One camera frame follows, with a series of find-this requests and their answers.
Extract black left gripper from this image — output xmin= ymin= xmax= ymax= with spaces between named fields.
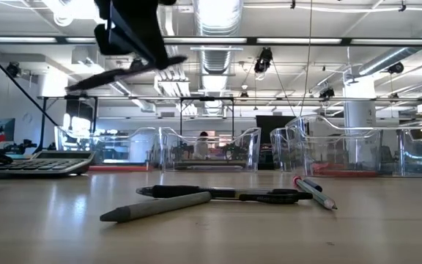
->
xmin=94 ymin=0 xmax=177 ymax=70

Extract dark blue crayon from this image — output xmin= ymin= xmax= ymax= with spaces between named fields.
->
xmin=302 ymin=178 xmax=324 ymax=194

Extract grey crayon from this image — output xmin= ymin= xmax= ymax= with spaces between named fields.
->
xmin=99 ymin=191 xmax=212 ymax=224

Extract black Pilot gel pen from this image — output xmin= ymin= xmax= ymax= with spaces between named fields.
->
xmin=136 ymin=184 xmax=314 ymax=205

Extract grey desk calculator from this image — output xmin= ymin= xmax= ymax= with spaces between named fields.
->
xmin=0 ymin=150 xmax=96 ymax=180

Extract long ceiling light fixture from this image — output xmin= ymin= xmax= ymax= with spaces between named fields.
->
xmin=75 ymin=60 xmax=133 ymax=97

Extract black background frame stand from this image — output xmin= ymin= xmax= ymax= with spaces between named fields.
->
xmin=36 ymin=95 xmax=99 ymax=152

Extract black beam with light strip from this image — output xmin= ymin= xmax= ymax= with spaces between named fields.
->
xmin=0 ymin=35 xmax=422 ymax=48

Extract clear plastic bin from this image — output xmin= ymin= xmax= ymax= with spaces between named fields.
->
xmin=285 ymin=111 xmax=422 ymax=180
xmin=158 ymin=126 xmax=262 ymax=173
xmin=53 ymin=126 xmax=160 ymax=172
xmin=269 ymin=126 xmax=382 ymax=173

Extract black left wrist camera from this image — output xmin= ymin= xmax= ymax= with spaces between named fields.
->
xmin=93 ymin=23 xmax=133 ymax=56

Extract wall screen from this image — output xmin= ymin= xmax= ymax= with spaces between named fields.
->
xmin=0 ymin=117 xmax=16 ymax=142

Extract silver slanted duct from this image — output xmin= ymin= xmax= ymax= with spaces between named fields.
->
xmin=357 ymin=16 xmax=422 ymax=76

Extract silver ventilation duct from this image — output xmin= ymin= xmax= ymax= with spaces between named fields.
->
xmin=191 ymin=0 xmax=245 ymax=76

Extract black monitor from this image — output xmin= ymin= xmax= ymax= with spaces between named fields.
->
xmin=255 ymin=114 xmax=297 ymax=144

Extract lavender pen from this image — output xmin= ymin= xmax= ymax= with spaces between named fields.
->
xmin=187 ymin=164 xmax=245 ymax=172

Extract grey pencil pink eraser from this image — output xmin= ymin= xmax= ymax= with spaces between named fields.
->
xmin=292 ymin=175 xmax=338 ymax=211

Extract person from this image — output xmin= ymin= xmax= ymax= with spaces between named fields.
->
xmin=194 ymin=131 xmax=211 ymax=161

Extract thin hanging cable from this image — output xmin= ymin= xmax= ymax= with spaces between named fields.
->
xmin=297 ymin=0 xmax=314 ymax=118

